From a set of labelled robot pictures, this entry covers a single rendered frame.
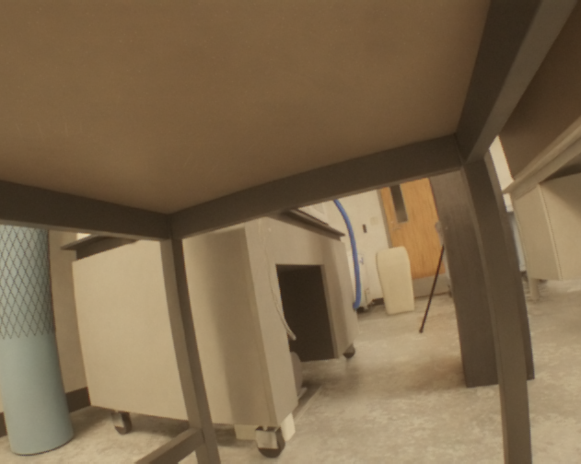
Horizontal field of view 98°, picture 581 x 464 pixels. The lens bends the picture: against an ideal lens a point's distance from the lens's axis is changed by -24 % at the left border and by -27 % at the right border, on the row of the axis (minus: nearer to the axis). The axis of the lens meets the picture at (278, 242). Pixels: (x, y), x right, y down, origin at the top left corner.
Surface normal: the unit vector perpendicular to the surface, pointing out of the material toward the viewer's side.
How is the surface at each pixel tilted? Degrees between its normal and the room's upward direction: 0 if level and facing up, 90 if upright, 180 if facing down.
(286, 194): 90
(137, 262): 90
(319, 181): 90
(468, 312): 90
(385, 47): 180
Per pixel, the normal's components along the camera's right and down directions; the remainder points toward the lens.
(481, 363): -0.47, -0.05
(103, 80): 0.16, 0.98
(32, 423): 0.49, -0.20
